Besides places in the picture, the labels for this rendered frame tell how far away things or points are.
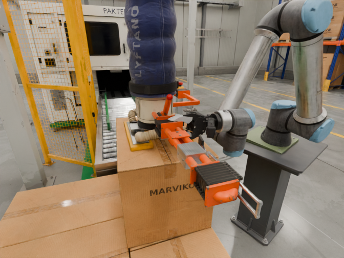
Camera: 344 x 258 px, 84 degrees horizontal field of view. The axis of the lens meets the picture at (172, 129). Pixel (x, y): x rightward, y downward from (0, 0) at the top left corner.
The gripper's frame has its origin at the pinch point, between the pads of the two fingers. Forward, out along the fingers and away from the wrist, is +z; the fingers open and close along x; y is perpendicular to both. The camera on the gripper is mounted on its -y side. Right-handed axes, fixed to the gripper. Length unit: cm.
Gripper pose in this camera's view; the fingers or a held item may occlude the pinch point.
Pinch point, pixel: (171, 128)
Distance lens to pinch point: 71.3
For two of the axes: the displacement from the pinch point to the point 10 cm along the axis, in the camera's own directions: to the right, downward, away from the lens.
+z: -9.5, 1.1, -3.0
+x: 0.1, -9.3, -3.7
